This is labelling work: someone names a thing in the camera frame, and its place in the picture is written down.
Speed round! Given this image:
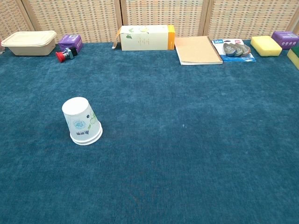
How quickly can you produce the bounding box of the paper cup with snowflake print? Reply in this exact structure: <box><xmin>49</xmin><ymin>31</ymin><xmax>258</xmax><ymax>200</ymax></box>
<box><xmin>62</xmin><ymin>97</ymin><xmax>103</xmax><ymax>142</ymax></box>

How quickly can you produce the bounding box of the blue table cloth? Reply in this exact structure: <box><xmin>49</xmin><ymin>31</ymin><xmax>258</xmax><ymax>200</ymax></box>
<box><xmin>0</xmin><ymin>39</ymin><xmax>299</xmax><ymax>224</ymax></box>

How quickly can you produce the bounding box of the white carton with orange end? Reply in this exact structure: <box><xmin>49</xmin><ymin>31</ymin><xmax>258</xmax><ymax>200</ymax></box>
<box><xmin>111</xmin><ymin>25</ymin><xmax>176</xmax><ymax>51</ymax></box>

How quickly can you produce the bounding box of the kraft spiral notebook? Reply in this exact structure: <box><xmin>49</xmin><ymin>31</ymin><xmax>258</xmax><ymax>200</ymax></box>
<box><xmin>174</xmin><ymin>35</ymin><xmax>224</xmax><ymax>66</ymax></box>

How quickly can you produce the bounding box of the woven folding screen panel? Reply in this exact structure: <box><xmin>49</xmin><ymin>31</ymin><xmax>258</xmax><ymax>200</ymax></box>
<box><xmin>203</xmin><ymin>0</ymin><xmax>299</xmax><ymax>41</ymax></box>
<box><xmin>0</xmin><ymin>0</ymin><xmax>35</xmax><ymax>41</ymax></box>
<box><xmin>21</xmin><ymin>0</ymin><xmax>123</xmax><ymax>44</ymax></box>
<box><xmin>119</xmin><ymin>0</ymin><xmax>210</xmax><ymax>38</ymax></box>

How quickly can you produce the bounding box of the red emergency stop button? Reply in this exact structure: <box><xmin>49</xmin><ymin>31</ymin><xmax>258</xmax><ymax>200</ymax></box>
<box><xmin>55</xmin><ymin>47</ymin><xmax>78</xmax><ymax>63</ymax></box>

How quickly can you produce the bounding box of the purple cardboard box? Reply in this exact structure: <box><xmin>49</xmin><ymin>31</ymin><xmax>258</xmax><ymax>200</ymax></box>
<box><xmin>58</xmin><ymin>34</ymin><xmax>83</xmax><ymax>52</ymax></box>
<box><xmin>271</xmin><ymin>31</ymin><xmax>299</xmax><ymax>50</ymax></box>

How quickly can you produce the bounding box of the blue blister pack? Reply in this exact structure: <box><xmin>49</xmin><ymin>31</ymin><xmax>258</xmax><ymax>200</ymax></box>
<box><xmin>211</xmin><ymin>39</ymin><xmax>257</xmax><ymax>63</ymax></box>

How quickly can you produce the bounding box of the beige lidded lunch box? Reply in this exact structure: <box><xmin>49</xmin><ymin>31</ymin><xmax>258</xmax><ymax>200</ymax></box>
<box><xmin>0</xmin><ymin>30</ymin><xmax>57</xmax><ymax>56</ymax></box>

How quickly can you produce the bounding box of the yellow and green sponge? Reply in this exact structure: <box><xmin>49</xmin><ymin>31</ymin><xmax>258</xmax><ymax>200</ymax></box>
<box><xmin>286</xmin><ymin>46</ymin><xmax>299</xmax><ymax>70</ymax></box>

